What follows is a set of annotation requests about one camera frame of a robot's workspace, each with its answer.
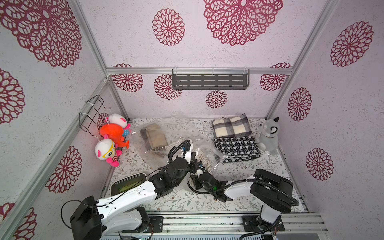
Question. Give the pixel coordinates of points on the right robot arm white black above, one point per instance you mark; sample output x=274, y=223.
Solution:
x=274, y=191

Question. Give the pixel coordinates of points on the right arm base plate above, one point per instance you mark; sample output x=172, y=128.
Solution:
x=253, y=223

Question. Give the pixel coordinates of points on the grey metal wall shelf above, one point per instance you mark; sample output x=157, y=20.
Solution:
x=187, y=81

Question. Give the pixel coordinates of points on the brown beige scarf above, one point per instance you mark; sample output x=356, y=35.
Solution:
x=154, y=137

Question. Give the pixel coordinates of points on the white pink plush top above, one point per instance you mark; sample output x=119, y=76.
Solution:
x=118, y=120

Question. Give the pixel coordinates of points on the cream fringed scarf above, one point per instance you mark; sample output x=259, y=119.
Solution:
x=210, y=158

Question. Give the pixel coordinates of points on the black wire basket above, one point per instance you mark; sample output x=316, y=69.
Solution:
x=87, y=119

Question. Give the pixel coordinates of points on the grey cream plaid scarf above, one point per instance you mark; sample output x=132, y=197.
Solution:
x=232, y=127

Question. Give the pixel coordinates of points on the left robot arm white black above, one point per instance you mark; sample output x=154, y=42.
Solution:
x=94, y=218

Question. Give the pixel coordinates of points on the grey plush toy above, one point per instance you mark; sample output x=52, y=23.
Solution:
x=267, y=136

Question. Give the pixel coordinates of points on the white plush with yellow glasses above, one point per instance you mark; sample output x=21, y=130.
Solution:
x=106, y=150

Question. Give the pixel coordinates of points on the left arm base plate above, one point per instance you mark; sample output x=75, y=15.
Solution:
x=155, y=225

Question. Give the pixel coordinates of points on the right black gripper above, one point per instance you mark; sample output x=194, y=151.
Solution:
x=195, y=180

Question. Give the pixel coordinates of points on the clear plastic vacuum bag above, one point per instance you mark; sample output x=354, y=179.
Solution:
x=177, y=129

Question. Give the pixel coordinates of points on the red octopus plush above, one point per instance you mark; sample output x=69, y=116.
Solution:
x=115, y=133

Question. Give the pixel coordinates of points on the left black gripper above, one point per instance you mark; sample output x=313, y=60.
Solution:
x=193, y=164

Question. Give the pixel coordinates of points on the black white houndstooth scarf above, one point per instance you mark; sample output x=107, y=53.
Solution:
x=238, y=149

